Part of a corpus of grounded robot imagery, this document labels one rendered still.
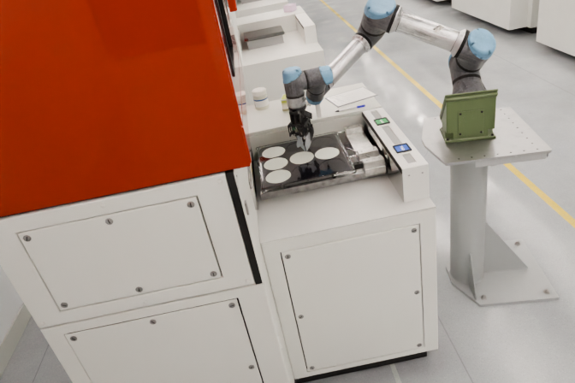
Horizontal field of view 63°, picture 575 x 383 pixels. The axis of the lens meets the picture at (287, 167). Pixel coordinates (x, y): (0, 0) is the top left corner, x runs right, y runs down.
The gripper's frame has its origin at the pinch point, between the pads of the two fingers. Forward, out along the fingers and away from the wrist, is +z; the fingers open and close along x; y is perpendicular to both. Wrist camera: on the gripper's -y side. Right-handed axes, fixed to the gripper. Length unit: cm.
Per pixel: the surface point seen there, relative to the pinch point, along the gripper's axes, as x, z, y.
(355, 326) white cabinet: 24, 59, 40
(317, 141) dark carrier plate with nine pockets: 2.7, 1.4, -8.0
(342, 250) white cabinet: 23, 20, 40
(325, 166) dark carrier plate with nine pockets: 11.9, 1.4, 13.0
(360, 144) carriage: 21.3, 3.3, -8.6
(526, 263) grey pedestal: 93, 90, -42
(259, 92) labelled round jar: -30.2, -14.4, -28.2
